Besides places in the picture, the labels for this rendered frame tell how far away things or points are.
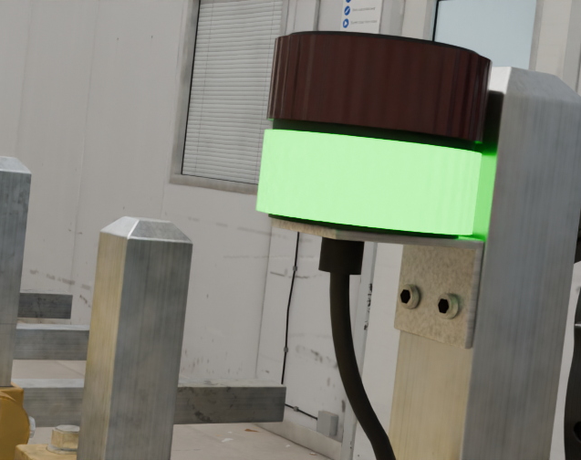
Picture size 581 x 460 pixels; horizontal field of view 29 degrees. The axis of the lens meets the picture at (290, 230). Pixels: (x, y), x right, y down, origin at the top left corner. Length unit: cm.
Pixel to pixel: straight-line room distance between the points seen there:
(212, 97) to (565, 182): 532
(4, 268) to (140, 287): 25
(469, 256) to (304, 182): 6
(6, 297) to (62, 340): 34
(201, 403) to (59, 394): 12
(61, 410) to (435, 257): 56
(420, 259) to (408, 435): 5
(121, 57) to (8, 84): 163
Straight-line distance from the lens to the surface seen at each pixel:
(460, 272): 33
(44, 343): 112
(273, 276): 502
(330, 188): 29
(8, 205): 78
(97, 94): 669
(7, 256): 78
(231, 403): 92
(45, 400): 86
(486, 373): 33
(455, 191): 30
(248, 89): 538
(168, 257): 55
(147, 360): 55
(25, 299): 137
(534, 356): 34
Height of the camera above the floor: 114
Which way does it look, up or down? 3 degrees down
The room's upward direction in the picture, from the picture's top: 6 degrees clockwise
